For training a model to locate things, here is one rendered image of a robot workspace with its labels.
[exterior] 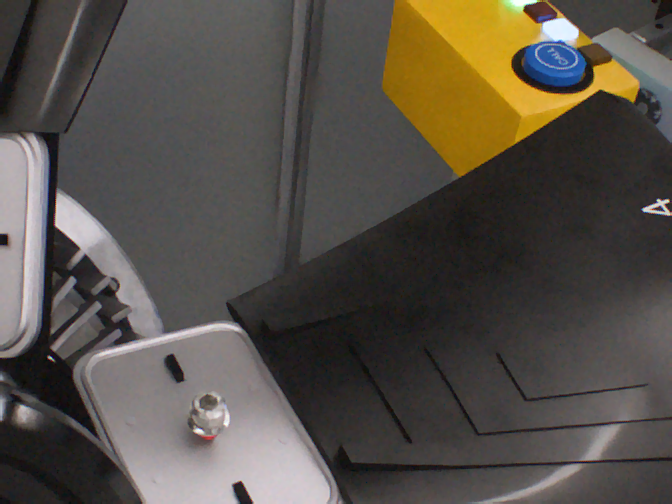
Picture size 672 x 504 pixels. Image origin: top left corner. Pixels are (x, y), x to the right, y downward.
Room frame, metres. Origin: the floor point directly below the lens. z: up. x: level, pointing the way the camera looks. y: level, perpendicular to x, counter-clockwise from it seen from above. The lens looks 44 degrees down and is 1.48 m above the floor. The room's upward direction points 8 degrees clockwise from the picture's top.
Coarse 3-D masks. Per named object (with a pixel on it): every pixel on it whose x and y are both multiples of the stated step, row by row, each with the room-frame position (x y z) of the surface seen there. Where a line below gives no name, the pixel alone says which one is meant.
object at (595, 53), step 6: (582, 48) 0.64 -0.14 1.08; (588, 48) 0.64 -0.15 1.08; (594, 48) 0.64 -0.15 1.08; (600, 48) 0.64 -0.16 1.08; (582, 54) 0.64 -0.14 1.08; (588, 54) 0.63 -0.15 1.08; (594, 54) 0.63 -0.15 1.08; (600, 54) 0.64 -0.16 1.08; (606, 54) 0.64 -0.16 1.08; (588, 60) 0.63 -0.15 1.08; (594, 60) 0.63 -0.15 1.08; (600, 60) 0.63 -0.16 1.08; (606, 60) 0.63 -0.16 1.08; (594, 66) 0.63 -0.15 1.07
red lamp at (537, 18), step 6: (528, 6) 0.68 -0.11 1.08; (534, 6) 0.69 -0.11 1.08; (540, 6) 0.69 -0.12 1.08; (546, 6) 0.69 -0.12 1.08; (528, 12) 0.68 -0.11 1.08; (534, 12) 0.68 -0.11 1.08; (540, 12) 0.68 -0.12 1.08; (546, 12) 0.68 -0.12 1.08; (552, 12) 0.68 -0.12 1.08; (534, 18) 0.67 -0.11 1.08; (540, 18) 0.67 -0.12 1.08; (546, 18) 0.68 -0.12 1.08; (552, 18) 0.68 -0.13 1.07
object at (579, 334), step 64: (576, 128) 0.40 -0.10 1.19; (640, 128) 0.41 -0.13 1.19; (448, 192) 0.35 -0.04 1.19; (512, 192) 0.35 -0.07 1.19; (576, 192) 0.36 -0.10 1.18; (640, 192) 0.37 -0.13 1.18; (320, 256) 0.30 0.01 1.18; (384, 256) 0.31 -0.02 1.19; (448, 256) 0.31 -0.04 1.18; (512, 256) 0.32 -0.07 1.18; (576, 256) 0.33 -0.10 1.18; (640, 256) 0.33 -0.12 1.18; (256, 320) 0.26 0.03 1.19; (320, 320) 0.26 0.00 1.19; (384, 320) 0.27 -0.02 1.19; (448, 320) 0.28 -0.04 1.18; (512, 320) 0.28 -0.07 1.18; (576, 320) 0.29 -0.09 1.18; (640, 320) 0.30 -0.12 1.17; (320, 384) 0.24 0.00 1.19; (384, 384) 0.24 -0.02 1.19; (448, 384) 0.25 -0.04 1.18; (512, 384) 0.25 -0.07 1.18; (576, 384) 0.26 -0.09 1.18; (640, 384) 0.27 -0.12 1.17; (320, 448) 0.21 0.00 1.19; (384, 448) 0.21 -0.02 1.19; (448, 448) 0.22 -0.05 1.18; (512, 448) 0.23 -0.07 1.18; (576, 448) 0.24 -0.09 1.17; (640, 448) 0.24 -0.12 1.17
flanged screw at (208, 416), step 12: (204, 396) 0.21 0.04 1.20; (216, 396) 0.21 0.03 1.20; (192, 408) 0.21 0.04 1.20; (204, 408) 0.21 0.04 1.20; (216, 408) 0.21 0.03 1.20; (192, 420) 0.21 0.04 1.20; (204, 420) 0.21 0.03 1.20; (216, 420) 0.21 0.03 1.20; (228, 420) 0.21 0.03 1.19; (204, 432) 0.21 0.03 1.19; (216, 432) 0.21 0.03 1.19
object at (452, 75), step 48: (432, 0) 0.69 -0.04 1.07; (480, 0) 0.69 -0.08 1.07; (432, 48) 0.65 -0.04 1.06; (480, 48) 0.63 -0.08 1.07; (576, 48) 0.65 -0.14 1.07; (432, 96) 0.64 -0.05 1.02; (480, 96) 0.60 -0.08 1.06; (528, 96) 0.59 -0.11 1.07; (576, 96) 0.59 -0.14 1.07; (624, 96) 0.61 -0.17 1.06; (432, 144) 0.63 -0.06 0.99; (480, 144) 0.59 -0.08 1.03
